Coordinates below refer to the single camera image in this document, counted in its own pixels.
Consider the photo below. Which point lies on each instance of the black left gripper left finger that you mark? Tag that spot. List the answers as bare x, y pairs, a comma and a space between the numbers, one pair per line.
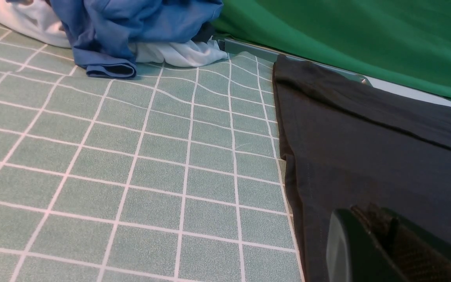
352, 255

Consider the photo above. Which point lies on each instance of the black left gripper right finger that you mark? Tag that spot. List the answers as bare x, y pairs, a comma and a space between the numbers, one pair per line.
419, 255

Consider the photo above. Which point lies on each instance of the dark gray long-sleeve top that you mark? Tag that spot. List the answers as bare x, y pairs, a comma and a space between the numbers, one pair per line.
351, 146

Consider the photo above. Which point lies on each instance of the green checkered table mat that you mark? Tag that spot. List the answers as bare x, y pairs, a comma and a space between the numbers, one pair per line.
174, 176

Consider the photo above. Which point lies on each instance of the green backdrop cloth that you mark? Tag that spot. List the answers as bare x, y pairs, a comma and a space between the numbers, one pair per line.
406, 42

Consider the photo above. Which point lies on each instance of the blue crumpled garment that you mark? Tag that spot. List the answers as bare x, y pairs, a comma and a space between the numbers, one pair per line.
100, 31

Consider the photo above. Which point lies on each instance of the white crumpled garment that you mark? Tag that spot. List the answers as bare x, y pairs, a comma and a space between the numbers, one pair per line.
36, 19

